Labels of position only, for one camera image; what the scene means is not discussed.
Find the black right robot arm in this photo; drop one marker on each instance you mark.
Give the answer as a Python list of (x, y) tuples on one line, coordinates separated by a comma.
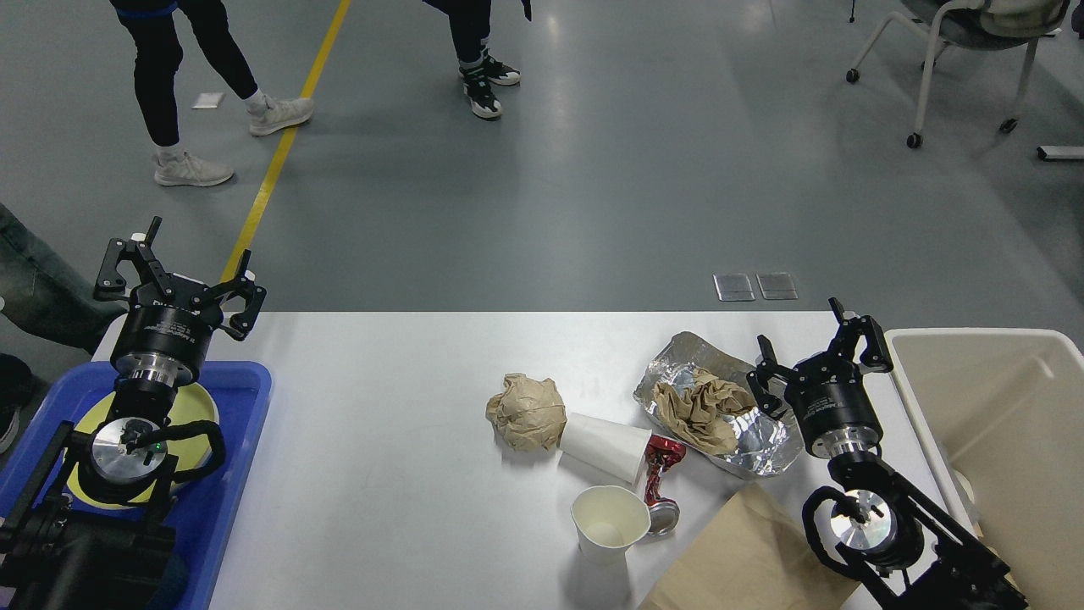
[(872, 525)]

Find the left metal floor plate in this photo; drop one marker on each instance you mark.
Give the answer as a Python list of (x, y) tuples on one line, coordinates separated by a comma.
[(734, 288)]

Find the white paper cup upright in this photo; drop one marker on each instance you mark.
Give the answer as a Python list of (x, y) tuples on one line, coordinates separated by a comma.
[(608, 520)]

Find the dark teal mug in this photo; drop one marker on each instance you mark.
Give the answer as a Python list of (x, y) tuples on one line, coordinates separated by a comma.
[(173, 584)]

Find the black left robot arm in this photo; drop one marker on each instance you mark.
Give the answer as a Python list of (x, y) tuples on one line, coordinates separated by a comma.
[(123, 491)]

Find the white metal bar on floor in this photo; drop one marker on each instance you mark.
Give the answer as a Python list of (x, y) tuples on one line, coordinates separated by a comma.
[(1055, 152)]

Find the beige plastic bin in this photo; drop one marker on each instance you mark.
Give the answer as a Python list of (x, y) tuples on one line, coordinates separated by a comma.
[(1000, 414)]

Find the grey office chair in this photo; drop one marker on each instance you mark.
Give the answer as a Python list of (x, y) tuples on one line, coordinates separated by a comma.
[(984, 26)]

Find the metal floor plate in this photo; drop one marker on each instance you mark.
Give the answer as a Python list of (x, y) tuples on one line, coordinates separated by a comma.
[(777, 286), (734, 288)]

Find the blue plastic tray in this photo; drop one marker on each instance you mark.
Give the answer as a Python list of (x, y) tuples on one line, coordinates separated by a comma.
[(204, 514)]

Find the yellow plate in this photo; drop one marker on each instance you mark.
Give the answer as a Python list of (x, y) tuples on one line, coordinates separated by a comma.
[(193, 403)]

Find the white paper cup lying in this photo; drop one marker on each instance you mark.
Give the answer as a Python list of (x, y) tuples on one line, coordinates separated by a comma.
[(616, 449)]

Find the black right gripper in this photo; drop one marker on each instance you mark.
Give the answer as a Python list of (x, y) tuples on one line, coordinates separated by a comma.
[(826, 394)]

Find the crumpled aluminium foil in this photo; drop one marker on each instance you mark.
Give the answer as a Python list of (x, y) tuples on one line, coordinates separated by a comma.
[(765, 446)]

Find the right metal floor plate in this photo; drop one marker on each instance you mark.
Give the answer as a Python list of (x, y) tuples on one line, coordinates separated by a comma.
[(777, 286)]

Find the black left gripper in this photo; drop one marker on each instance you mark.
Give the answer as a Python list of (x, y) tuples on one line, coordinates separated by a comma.
[(161, 335)]

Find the brown paper ball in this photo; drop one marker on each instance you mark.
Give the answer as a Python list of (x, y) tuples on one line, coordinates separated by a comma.
[(528, 415)]

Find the brown paper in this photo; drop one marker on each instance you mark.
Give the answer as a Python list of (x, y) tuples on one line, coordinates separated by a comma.
[(696, 414)]

